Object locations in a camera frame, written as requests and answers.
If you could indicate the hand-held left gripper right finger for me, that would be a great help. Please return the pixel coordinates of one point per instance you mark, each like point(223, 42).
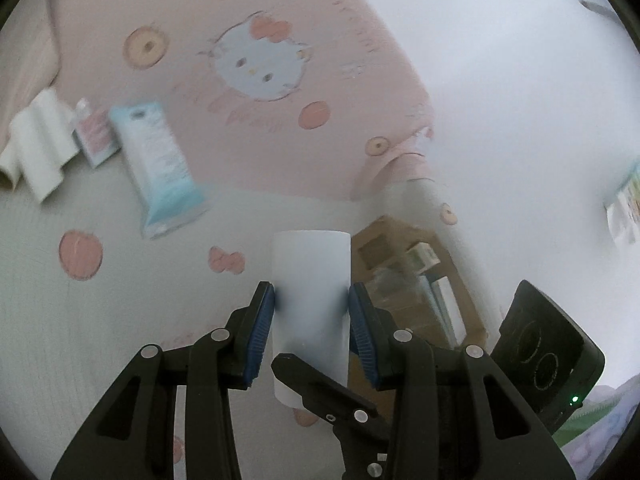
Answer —
point(362, 340)

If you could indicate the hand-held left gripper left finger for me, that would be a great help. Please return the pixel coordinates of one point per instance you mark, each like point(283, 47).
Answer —
point(260, 332)

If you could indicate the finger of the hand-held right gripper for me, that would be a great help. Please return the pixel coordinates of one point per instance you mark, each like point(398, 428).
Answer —
point(320, 385)

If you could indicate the white paper tube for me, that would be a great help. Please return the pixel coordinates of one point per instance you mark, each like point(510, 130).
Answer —
point(310, 285)

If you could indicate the brown cardboard box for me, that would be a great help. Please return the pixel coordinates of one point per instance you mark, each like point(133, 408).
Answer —
point(380, 245)

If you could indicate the pile of white rolls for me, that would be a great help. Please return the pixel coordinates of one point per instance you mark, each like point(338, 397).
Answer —
point(40, 145)

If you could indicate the light blue box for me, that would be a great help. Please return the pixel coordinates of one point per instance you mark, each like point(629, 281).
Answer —
point(431, 305)

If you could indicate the white flat box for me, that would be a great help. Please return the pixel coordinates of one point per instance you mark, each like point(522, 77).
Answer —
point(447, 305)

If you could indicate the lilac printed cloth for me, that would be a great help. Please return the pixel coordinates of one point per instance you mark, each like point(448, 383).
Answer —
point(605, 435)

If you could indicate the white green cartoon box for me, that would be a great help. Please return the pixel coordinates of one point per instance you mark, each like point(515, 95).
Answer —
point(422, 256)

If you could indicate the pink cartoon printed blanket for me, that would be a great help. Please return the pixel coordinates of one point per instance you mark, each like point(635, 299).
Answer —
point(150, 285)

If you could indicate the colourful paper sheet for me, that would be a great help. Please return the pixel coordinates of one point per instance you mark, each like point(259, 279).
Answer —
point(625, 210)

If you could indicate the light blue tissue packet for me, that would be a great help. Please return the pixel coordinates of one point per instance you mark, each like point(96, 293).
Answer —
point(155, 170)

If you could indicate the small pink packet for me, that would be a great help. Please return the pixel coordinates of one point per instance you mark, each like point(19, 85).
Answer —
point(95, 137)

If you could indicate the pink floral quilt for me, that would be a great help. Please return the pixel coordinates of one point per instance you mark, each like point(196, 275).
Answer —
point(25, 60)

